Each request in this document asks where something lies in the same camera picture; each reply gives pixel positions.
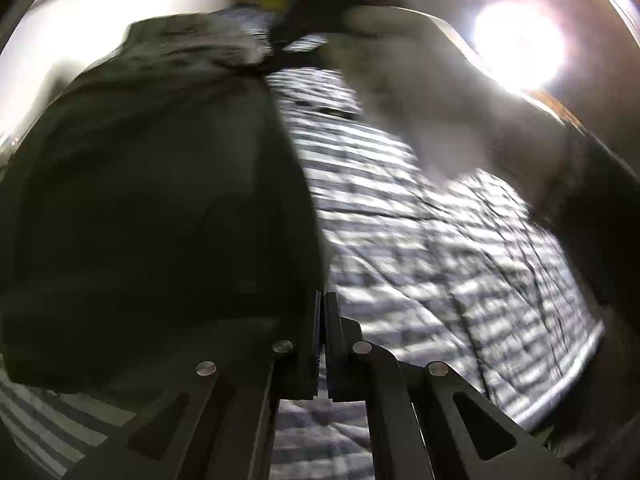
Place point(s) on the wooden bed rail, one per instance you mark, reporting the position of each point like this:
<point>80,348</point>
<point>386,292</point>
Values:
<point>560,107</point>

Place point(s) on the striped bed sheet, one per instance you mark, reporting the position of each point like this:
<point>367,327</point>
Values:
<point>425,285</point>

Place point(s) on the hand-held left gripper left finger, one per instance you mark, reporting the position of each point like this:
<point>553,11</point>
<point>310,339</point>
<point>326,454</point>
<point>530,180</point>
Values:
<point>310,350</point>

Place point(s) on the person's right forearm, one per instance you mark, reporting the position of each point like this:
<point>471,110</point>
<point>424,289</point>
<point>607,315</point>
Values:
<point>425,90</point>

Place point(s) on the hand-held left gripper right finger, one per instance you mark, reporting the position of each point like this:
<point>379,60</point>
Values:
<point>337,355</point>

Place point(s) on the black pants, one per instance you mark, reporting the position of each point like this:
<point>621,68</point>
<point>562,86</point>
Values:
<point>150,185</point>

